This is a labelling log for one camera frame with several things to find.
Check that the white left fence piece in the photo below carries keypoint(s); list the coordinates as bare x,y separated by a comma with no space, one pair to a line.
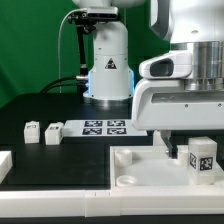
5,164

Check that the black camera on stand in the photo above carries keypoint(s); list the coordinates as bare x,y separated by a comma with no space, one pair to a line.
85,20

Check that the white sheet with markers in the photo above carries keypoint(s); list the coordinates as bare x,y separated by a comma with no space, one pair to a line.
101,128

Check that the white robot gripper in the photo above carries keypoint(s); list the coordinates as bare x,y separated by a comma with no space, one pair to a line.
160,101

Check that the white front fence rail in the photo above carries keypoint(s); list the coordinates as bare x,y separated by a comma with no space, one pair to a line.
102,203

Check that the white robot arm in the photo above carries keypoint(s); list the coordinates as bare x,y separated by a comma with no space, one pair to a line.
196,26

